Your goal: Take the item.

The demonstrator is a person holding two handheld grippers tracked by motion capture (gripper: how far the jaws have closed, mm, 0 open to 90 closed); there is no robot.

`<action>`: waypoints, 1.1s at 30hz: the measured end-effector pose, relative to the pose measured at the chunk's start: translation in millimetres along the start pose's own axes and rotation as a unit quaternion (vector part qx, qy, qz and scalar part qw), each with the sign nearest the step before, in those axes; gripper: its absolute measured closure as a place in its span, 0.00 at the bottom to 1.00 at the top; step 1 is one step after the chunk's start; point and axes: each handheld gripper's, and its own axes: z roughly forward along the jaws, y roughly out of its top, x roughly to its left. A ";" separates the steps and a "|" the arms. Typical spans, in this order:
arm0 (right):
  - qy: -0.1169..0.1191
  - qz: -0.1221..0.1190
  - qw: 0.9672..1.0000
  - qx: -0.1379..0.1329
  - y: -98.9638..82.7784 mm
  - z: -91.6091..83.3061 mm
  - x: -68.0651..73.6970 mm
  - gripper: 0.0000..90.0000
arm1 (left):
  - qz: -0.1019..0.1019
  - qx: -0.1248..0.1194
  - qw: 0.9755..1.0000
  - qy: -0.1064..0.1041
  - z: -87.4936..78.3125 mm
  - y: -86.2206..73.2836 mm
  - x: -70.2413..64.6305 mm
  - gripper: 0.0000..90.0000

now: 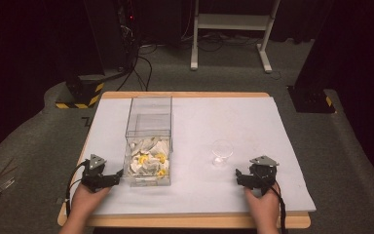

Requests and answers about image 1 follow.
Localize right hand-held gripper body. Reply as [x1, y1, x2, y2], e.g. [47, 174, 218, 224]
[246, 155, 281, 197]

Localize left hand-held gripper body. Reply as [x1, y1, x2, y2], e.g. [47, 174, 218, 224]
[80, 153, 112, 194]

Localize clear glass cup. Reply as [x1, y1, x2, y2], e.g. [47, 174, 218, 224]
[210, 138, 235, 168]

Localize candies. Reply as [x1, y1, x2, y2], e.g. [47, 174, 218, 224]
[128, 136, 171, 179]

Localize clear plastic box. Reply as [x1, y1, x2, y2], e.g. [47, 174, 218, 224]
[124, 95, 174, 188]

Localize person's left hand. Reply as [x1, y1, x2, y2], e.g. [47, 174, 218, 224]
[69, 183, 112, 226]

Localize person's right hand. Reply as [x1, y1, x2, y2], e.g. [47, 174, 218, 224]
[243, 182, 281, 228]

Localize white table mat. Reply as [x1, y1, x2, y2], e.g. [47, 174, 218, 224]
[67, 96, 318, 216]

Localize wooden table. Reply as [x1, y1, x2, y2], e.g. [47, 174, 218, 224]
[56, 91, 313, 230]

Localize black yellow striped stand base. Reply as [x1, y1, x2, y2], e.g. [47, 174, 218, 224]
[55, 74, 106, 110]

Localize black equipment rack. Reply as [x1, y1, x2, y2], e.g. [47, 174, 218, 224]
[115, 0, 141, 71]

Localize white metal stand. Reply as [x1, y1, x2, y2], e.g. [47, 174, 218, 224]
[190, 0, 282, 74]

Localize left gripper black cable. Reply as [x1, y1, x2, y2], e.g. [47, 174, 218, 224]
[64, 160, 90, 219]

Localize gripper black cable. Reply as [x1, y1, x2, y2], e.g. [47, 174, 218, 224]
[266, 181, 288, 234]
[64, 160, 90, 219]

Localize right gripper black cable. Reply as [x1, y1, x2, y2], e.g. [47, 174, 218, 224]
[266, 181, 288, 234]

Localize black floor cables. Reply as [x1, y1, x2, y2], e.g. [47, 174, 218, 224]
[116, 43, 159, 93]

